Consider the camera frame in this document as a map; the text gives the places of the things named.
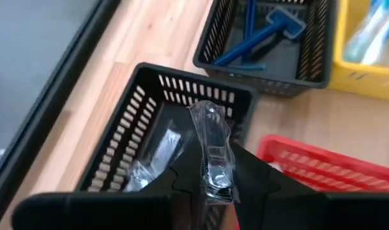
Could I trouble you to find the red slotted plastic basket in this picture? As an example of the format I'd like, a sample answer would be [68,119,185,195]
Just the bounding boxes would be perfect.
[234,134,389,230]

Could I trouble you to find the black slotted plastic basket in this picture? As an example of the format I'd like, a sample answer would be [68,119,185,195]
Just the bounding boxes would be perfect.
[74,62,259,230]
[193,0,337,98]

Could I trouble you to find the black metal table frame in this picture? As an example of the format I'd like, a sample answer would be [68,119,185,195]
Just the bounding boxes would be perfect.
[0,0,122,221]

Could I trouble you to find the silver nail clipper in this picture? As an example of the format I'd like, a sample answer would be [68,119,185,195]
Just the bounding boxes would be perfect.
[149,128,182,173]
[187,100,241,205]
[122,159,165,194]

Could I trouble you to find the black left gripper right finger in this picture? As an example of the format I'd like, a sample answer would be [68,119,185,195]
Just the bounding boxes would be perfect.
[231,142,310,230]

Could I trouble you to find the yellow slotted plastic basket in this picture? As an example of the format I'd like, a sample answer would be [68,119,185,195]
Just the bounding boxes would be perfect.
[328,0,389,102]

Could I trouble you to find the blue toothbrush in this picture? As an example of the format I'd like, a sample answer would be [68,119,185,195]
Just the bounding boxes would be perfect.
[360,6,389,66]

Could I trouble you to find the white toothpaste tube red-blue print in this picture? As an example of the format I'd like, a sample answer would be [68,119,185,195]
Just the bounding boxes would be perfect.
[266,160,286,174]

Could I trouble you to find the green toothbrush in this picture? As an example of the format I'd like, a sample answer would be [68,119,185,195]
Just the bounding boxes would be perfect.
[342,0,389,64]

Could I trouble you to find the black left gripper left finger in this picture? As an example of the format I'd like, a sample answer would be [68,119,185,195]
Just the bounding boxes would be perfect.
[139,135,204,230]

